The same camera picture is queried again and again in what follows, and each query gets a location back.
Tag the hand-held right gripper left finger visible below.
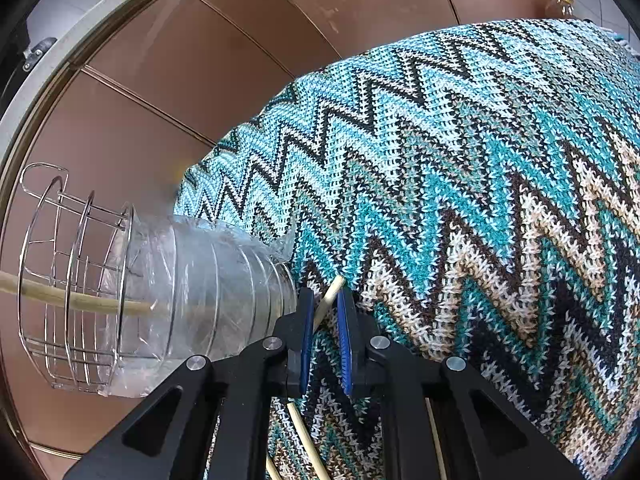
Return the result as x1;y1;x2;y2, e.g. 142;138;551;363
62;287;321;480

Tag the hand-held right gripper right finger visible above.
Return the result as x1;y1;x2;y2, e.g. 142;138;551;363
336;288;586;480

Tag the clear glass utensil holder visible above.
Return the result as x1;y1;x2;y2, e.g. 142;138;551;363
97;212;301;399

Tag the wire utensil basket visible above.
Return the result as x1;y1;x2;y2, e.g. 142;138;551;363
17;162;301;397

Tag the zigzag knit cloth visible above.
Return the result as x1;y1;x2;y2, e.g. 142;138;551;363
172;17;640;480

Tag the yellow-capped oil bottle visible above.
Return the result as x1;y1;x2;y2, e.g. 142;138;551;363
541;0;577;22

